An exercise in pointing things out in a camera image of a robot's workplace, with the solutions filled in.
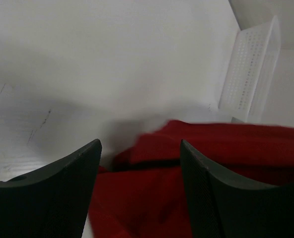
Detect white plastic basket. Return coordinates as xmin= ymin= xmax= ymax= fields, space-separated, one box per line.
xmin=219 ymin=16 xmax=281 ymax=123

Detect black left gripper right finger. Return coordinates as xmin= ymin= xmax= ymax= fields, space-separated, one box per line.
xmin=180 ymin=140 xmax=294 ymax=238

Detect dark red t-shirt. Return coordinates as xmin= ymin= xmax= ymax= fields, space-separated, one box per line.
xmin=88 ymin=120 xmax=294 ymax=238

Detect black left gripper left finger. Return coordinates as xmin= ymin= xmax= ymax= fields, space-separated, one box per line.
xmin=0 ymin=139 xmax=102 ymax=238

